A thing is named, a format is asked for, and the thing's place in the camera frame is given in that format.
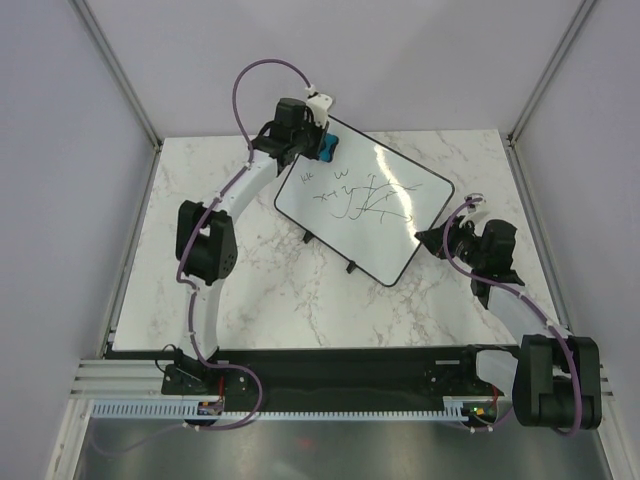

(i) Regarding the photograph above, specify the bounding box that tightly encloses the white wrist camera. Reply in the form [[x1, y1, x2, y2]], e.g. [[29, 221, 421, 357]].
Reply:
[[460, 193, 489, 227], [305, 85, 334, 128]]

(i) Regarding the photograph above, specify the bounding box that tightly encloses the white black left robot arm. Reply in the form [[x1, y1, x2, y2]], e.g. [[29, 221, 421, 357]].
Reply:
[[161, 94, 339, 395]]

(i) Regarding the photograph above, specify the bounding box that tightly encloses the slotted grey cable duct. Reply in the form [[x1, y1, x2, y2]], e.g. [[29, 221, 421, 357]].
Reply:
[[91, 397, 499, 422]]

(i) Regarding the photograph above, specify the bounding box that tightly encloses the aluminium frame post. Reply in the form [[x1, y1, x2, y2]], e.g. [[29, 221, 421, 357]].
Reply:
[[504, 0, 601, 147], [69, 0, 164, 147]]

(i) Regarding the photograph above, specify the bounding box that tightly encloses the blue whiteboard eraser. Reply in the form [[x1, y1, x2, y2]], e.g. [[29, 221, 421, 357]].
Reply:
[[318, 133, 339, 163]]

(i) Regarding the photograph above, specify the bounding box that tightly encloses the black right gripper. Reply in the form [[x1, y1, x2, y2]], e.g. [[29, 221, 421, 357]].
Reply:
[[417, 216, 486, 270]]

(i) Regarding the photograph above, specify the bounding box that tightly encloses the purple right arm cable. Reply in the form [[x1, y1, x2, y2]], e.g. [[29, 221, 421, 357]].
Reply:
[[433, 198, 585, 435]]

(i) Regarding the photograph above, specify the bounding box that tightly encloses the white whiteboard black frame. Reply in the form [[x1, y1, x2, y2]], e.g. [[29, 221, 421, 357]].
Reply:
[[274, 119, 455, 287]]

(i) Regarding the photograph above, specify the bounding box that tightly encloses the aluminium base rail extrusion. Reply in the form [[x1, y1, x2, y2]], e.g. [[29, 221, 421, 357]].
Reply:
[[70, 360, 164, 399]]

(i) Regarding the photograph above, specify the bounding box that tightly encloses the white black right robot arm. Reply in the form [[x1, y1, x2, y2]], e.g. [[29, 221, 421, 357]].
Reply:
[[415, 217, 602, 435]]

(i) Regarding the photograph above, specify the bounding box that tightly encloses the black whiteboard stand foot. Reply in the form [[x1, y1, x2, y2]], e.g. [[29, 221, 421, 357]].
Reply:
[[302, 230, 315, 244]]

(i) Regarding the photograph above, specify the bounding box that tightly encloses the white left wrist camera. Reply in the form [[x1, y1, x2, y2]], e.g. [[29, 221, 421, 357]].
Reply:
[[305, 85, 334, 128]]

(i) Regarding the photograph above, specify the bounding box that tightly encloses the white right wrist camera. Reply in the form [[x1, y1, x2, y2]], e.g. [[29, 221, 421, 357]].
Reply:
[[460, 193, 489, 227]]

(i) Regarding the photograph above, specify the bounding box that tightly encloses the aluminium right frame post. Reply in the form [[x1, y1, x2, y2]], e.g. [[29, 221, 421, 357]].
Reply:
[[504, 0, 601, 147]]

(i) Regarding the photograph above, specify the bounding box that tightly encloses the aluminium left frame post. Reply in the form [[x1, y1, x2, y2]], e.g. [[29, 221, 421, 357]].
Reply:
[[69, 0, 164, 147]]

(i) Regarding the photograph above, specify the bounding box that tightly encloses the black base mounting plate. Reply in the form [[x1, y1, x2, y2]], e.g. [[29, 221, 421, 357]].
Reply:
[[187, 345, 504, 411]]

